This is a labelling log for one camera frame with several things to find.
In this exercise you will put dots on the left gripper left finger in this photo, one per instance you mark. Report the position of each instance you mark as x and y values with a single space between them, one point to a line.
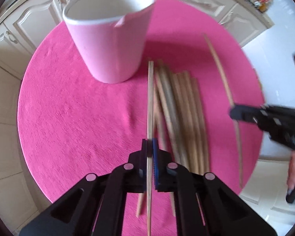
95 205

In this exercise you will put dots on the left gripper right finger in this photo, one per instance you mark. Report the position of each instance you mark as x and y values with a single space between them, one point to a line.
204 205

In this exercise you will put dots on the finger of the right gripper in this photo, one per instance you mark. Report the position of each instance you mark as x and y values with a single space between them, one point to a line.
266 117

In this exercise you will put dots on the dark wooden chopstick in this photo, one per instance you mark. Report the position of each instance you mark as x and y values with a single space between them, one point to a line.
200 125

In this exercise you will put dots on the beige wooden chopstick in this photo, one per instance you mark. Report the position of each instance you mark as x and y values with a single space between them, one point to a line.
163 205

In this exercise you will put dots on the light wooden chopstick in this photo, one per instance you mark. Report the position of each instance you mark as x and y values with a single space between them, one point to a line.
149 144

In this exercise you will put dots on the pink ceramic utensil cup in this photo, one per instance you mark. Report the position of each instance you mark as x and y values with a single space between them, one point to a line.
110 35

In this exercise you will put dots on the cream lower kitchen cabinets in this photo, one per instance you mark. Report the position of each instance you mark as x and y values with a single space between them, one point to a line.
23 30

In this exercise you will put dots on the person's right hand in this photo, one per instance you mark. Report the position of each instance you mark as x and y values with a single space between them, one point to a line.
291 172

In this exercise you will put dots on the pink round tablecloth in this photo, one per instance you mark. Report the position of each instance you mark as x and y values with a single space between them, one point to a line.
70 124

